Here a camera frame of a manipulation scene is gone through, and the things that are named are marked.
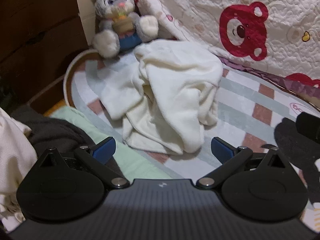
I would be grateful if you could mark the cream knitted cloth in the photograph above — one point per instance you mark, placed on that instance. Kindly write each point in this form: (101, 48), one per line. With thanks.
(17, 158)

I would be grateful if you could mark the black garment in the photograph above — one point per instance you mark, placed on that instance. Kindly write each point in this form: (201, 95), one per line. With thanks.
(49, 132)

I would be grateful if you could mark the bear print quilt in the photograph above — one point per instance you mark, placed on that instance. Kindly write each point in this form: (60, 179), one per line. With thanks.
(279, 37)

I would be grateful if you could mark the cream fleece garment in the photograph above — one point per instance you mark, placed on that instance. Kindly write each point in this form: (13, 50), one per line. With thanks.
(166, 98)

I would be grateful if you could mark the light green cloth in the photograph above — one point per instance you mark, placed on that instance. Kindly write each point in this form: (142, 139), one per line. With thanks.
(132, 165)

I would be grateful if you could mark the grey plush bunny toy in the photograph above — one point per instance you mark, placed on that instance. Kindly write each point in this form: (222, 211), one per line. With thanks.
(121, 27)

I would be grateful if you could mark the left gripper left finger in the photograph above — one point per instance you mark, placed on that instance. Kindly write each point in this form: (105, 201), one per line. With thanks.
(64, 187)

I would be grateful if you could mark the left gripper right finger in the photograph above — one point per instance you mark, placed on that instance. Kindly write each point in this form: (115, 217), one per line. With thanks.
(261, 187)

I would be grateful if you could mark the dark wooden cabinet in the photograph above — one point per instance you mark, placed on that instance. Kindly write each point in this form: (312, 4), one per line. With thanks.
(39, 38)

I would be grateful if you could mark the plaid bed blanket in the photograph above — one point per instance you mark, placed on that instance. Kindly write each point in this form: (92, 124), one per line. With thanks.
(249, 109)

